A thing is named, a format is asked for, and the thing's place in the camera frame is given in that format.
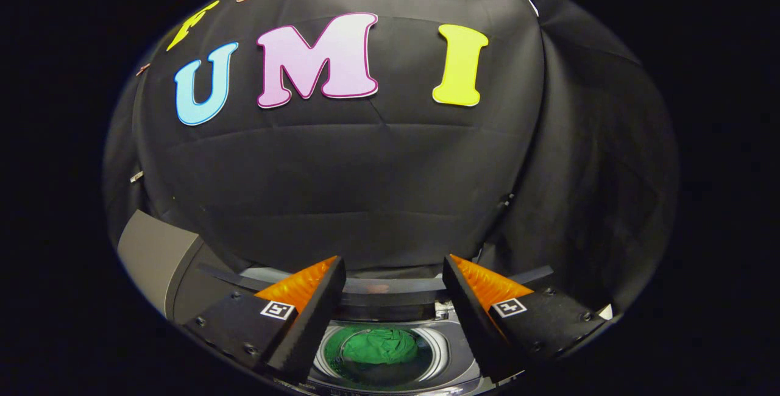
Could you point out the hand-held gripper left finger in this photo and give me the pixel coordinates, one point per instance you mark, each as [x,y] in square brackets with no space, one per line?
[304,335]

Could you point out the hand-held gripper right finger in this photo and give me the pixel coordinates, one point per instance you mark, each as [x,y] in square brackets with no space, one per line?
[472,323]

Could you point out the grey washing machine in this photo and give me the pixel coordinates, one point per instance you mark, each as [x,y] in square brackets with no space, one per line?
[454,359]

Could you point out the green polo shirt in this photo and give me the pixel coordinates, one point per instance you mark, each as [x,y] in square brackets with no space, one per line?
[381,347]

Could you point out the black backdrop cloth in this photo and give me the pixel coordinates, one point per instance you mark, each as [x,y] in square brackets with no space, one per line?
[378,189]

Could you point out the silver clip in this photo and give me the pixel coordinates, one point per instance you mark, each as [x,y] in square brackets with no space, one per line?
[136,176]

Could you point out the red clip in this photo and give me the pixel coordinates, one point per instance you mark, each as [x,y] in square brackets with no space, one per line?
[142,69]

